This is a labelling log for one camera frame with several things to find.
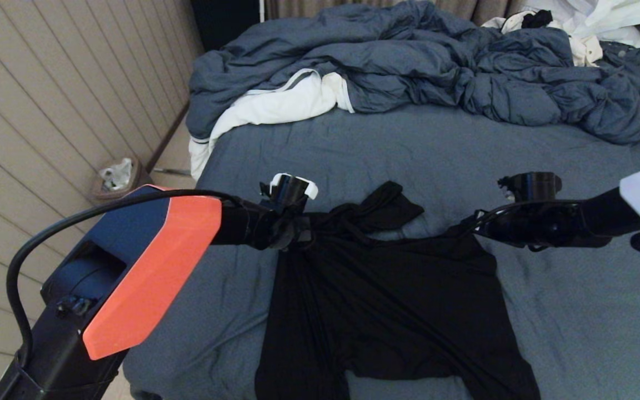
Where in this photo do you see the black t-shirt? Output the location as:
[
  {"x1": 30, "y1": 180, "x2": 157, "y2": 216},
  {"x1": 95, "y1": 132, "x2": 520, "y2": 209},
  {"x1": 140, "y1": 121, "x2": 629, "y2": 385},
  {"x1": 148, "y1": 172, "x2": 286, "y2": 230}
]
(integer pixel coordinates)
[{"x1": 254, "y1": 181, "x2": 542, "y2": 400}]

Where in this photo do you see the brown trash bin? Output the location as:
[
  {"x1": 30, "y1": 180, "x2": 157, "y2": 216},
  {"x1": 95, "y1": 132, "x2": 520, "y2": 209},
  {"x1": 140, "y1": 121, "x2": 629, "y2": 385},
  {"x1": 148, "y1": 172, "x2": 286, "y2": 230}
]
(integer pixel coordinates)
[{"x1": 91, "y1": 158, "x2": 154, "y2": 203}]

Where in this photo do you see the crumpled blue duvet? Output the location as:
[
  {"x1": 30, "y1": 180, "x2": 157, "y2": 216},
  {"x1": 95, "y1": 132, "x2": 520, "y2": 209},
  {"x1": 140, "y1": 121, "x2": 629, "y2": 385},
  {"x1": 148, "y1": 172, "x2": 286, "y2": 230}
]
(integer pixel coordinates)
[{"x1": 186, "y1": 0, "x2": 640, "y2": 146}]

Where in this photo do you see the black tall furniture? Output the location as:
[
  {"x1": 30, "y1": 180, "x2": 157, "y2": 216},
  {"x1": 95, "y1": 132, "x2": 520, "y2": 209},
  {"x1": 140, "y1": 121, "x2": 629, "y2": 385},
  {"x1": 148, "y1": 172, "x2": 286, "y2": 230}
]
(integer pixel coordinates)
[{"x1": 189, "y1": 0, "x2": 262, "y2": 53}]

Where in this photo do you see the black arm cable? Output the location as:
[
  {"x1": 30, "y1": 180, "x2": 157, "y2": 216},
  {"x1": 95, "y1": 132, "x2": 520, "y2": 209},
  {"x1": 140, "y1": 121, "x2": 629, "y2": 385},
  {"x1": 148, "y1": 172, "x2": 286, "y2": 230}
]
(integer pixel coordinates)
[
  {"x1": 462, "y1": 199, "x2": 582, "y2": 237},
  {"x1": 6, "y1": 189, "x2": 243, "y2": 367}
]

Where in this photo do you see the beige curtain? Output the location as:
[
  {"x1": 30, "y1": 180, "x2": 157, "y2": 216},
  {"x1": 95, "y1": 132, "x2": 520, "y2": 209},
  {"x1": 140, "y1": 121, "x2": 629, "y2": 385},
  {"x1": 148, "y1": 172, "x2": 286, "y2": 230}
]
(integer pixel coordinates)
[{"x1": 264, "y1": 0, "x2": 526, "y2": 23}]

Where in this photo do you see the small black fabric item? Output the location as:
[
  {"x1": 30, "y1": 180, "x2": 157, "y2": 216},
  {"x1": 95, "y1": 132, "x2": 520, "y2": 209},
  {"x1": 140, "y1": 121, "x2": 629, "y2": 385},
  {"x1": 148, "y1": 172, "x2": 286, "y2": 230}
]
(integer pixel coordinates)
[{"x1": 520, "y1": 11, "x2": 552, "y2": 31}]

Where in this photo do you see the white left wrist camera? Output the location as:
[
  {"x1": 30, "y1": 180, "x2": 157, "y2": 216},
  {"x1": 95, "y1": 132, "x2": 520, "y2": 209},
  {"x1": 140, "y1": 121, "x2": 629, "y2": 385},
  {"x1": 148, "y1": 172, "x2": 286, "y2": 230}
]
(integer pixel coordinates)
[{"x1": 259, "y1": 172, "x2": 319, "y2": 214}]

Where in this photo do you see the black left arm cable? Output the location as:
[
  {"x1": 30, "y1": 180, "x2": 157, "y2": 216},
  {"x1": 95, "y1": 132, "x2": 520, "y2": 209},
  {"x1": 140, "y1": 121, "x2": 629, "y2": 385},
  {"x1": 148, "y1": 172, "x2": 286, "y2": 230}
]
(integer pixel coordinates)
[{"x1": 6, "y1": 189, "x2": 243, "y2": 367}]

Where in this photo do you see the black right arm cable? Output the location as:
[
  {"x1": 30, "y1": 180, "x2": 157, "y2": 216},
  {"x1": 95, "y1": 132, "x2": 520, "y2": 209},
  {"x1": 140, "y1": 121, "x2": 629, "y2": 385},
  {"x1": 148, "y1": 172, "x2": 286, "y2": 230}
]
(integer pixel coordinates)
[{"x1": 462, "y1": 199, "x2": 582, "y2": 237}]

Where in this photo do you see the white duvet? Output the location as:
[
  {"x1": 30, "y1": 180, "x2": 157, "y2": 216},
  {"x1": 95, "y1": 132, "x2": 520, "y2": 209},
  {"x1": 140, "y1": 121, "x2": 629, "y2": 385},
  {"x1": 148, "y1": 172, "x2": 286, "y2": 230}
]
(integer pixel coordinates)
[{"x1": 188, "y1": 69, "x2": 355, "y2": 182}]

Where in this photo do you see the white crumpled shirt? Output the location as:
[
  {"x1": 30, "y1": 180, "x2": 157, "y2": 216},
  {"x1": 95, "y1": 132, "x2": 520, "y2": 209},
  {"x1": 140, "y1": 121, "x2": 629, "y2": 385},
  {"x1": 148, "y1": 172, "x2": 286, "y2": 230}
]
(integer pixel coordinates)
[{"x1": 481, "y1": 0, "x2": 640, "y2": 68}]

